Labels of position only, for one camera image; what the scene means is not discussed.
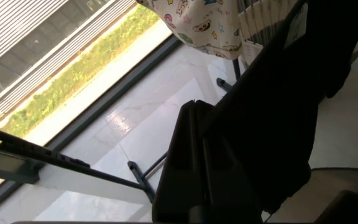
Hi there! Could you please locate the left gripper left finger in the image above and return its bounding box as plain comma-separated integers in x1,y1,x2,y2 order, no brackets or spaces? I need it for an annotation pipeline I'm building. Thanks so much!
152,100,207,222

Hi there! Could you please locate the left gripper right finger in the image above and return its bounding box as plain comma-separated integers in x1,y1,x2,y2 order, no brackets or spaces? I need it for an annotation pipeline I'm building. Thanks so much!
194,100,263,222

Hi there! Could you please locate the black garment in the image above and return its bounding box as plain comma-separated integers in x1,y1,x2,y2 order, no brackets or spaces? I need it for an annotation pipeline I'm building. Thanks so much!
202,0,358,216

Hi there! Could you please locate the cream printed garment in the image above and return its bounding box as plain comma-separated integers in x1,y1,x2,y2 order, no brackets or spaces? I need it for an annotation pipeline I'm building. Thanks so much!
135,0,245,61

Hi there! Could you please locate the black clothes rack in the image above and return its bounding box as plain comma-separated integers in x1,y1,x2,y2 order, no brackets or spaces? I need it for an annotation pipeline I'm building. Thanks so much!
0,58,242,205

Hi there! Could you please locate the window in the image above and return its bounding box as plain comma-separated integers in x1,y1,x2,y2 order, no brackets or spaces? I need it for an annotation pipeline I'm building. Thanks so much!
0,0,183,220

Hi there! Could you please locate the grey curtain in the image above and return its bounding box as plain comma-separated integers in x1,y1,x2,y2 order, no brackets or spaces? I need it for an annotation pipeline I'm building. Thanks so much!
237,0,298,68

